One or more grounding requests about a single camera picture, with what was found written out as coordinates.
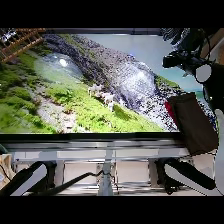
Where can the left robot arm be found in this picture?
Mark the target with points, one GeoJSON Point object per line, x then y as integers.
{"type": "Point", "coordinates": [30, 176]}

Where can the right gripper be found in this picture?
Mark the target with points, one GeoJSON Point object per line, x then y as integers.
{"type": "Point", "coordinates": [173, 60]}

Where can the silver frame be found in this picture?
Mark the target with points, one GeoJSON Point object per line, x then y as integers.
{"type": "Point", "coordinates": [106, 163]}

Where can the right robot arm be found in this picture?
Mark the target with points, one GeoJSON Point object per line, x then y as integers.
{"type": "Point", "coordinates": [190, 175]}

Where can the beige trousers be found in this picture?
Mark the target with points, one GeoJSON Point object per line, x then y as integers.
{"type": "Point", "coordinates": [6, 170]}

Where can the red garment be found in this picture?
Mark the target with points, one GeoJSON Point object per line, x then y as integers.
{"type": "Point", "coordinates": [170, 110]}

